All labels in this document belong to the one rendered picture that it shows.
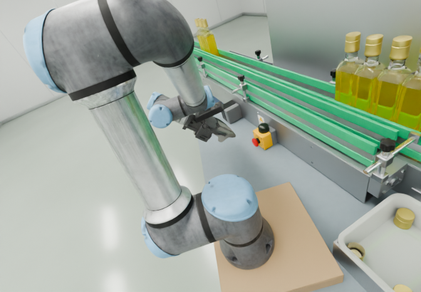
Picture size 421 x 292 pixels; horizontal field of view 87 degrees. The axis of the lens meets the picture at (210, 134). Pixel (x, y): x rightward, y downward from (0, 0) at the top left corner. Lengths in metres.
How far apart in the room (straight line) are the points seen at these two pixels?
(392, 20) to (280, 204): 0.60
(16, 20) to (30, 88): 1.38
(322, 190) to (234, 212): 0.41
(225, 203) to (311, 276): 0.28
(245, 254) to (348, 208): 0.35
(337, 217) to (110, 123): 0.65
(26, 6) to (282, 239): 6.12
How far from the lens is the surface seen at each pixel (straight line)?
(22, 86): 6.59
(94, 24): 0.38
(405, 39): 0.68
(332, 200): 0.81
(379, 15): 0.85
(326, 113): 0.84
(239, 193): 0.50
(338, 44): 0.99
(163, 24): 0.38
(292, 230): 0.70
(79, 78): 0.40
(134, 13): 0.37
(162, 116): 0.71
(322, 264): 0.67
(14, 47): 6.41
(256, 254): 0.63
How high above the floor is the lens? 1.41
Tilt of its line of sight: 36 degrees down
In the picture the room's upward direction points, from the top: 21 degrees counter-clockwise
